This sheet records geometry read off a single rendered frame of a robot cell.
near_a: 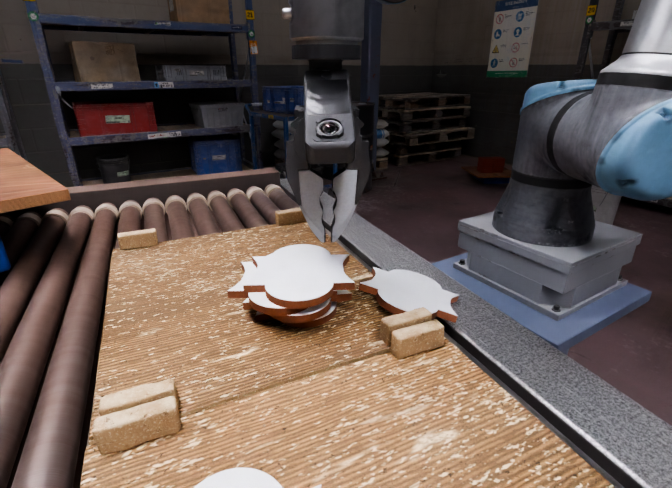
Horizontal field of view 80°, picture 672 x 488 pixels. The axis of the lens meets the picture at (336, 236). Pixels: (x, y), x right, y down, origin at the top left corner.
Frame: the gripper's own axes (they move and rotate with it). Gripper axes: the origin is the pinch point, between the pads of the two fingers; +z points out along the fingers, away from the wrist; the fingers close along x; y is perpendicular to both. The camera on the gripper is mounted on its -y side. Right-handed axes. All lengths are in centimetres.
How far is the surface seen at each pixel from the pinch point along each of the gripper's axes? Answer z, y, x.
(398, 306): 7.8, -3.8, -8.0
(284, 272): 4.4, -1.0, 5.3
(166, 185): 9, 55, 38
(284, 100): 7, 315, 25
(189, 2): -74, 386, 112
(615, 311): 16.3, 6.1, -43.9
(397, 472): 9.7, -23.0, -4.2
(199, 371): 9.7, -11.3, 13.2
